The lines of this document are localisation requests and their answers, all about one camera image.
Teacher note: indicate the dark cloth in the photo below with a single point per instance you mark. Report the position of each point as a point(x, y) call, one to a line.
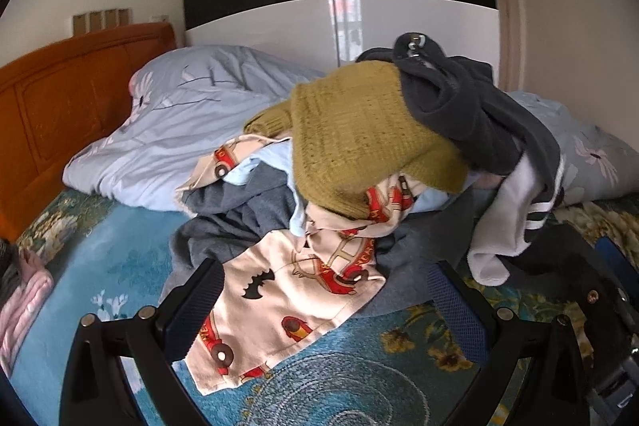
point(9, 266)

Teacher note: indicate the mustard knit sweater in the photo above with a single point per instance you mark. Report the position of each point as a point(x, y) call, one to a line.
point(349, 131)

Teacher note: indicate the row of cardboard strips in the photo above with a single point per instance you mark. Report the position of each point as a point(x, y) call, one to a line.
point(102, 19)

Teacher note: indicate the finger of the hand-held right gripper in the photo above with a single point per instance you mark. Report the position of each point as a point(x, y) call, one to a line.
point(574, 266)
point(616, 256)

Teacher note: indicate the orange wooden headboard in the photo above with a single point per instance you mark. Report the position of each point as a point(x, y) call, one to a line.
point(60, 106)

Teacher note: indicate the beige car print garment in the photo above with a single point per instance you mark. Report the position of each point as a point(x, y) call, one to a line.
point(279, 286)

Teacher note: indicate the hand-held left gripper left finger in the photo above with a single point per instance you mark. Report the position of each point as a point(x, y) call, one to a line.
point(192, 311)

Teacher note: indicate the teal floral blanket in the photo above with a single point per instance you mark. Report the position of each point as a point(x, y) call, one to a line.
point(115, 256)

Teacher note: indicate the pink cloth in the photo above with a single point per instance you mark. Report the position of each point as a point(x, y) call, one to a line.
point(25, 306)

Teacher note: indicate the light blue garment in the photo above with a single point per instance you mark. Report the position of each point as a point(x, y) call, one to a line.
point(259, 166)

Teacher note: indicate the light blue floral duvet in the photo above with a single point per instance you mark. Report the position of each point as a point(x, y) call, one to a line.
point(199, 116)

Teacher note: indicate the grey-blue floral pillow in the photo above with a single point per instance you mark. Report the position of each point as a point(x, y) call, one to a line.
point(589, 146)

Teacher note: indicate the pale door frame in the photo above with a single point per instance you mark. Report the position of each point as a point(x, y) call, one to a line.
point(509, 31)

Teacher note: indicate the grey garment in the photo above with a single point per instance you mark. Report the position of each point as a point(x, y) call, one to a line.
point(239, 206)

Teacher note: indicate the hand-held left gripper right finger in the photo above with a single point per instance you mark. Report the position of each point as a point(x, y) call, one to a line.
point(459, 311)

